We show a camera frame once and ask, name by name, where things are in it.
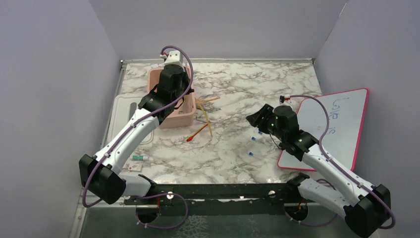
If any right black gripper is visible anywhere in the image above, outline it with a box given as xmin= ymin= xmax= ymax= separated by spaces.
xmin=247 ymin=103 xmax=286 ymax=141

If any yellow rubber tube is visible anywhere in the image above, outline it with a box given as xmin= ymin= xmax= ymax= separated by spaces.
xmin=195 ymin=97 xmax=220 ymax=137

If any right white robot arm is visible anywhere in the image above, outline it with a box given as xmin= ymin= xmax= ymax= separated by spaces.
xmin=246 ymin=104 xmax=396 ymax=238

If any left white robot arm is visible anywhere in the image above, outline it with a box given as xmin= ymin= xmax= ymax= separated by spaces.
xmin=79 ymin=63 xmax=193 ymax=208

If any pink plastic bin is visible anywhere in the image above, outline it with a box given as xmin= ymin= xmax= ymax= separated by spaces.
xmin=146 ymin=67 xmax=197 ymax=129

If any red plastic spoon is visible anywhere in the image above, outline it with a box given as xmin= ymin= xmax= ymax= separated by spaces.
xmin=186 ymin=124 xmax=211 ymax=142

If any pink framed whiteboard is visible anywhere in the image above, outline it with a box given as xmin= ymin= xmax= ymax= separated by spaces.
xmin=297 ymin=88 xmax=369 ymax=171

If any small white label card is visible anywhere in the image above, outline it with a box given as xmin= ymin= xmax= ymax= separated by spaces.
xmin=128 ymin=164 xmax=143 ymax=172

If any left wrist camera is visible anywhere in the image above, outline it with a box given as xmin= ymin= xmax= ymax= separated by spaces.
xmin=159 ymin=50 xmax=184 ymax=67

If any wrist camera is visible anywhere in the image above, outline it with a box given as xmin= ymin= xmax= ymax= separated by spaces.
xmin=159 ymin=50 xmax=184 ymax=67
xmin=279 ymin=94 xmax=291 ymax=105

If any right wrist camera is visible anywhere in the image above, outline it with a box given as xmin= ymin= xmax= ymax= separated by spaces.
xmin=279 ymin=94 xmax=291 ymax=105

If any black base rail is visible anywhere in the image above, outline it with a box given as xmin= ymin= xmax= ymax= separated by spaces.
xmin=90 ymin=176 xmax=319 ymax=218

